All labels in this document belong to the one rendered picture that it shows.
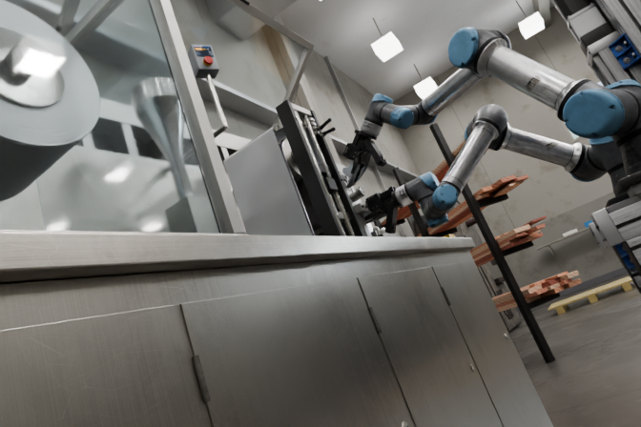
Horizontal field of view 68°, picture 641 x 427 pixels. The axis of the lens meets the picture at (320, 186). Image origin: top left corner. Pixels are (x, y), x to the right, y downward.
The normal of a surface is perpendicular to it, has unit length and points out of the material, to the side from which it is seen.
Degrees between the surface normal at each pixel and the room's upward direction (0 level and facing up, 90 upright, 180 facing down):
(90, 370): 90
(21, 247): 90
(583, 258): 90
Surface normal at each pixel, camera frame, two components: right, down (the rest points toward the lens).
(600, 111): -0.74, 0.20
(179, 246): 0.78, -0.46
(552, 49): -0.47, -0.12
